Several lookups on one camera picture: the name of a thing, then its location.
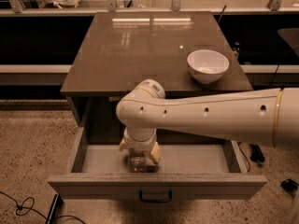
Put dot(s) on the black leg with cable right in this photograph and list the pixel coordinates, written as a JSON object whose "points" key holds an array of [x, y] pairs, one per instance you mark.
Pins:
{"points": [[256, 155]]}

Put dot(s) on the black object floor right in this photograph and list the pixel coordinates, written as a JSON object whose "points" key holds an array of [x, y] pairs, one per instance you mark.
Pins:
{"points": [[289, 185]]}

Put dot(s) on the clear plastic water bottle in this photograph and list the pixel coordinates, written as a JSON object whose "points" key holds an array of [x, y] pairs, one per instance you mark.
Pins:
{"points": [[137, 161]]}

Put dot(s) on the metal railing shelf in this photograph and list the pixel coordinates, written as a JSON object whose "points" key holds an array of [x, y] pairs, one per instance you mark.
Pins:
{"points": [[41, 7]]}

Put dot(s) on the black bar on floor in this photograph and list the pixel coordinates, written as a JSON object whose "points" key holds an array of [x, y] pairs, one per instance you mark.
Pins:
{"points": [[57, 202]]}

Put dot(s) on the open grey drawer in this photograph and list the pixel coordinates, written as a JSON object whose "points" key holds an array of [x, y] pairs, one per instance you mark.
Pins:
{"points": [[192, 167]]}

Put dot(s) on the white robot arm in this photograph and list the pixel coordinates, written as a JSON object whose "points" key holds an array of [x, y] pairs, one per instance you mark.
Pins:
{"points": [[264, 118]]}

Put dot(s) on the brown cabinet with glossy top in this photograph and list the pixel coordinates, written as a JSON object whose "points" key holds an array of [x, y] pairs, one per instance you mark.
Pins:
{"points": [[122, 49]]}

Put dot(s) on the white bowl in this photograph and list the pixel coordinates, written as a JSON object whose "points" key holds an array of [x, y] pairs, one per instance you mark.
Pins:
{"points": [[207, 66]]}

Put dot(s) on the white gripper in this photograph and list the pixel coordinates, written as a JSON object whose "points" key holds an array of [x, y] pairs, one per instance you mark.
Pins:
{"points": [[139, 144]]}

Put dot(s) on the black drawer handle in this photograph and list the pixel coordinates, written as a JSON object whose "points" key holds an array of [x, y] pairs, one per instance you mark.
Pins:
{"points": [[162, 197]]}

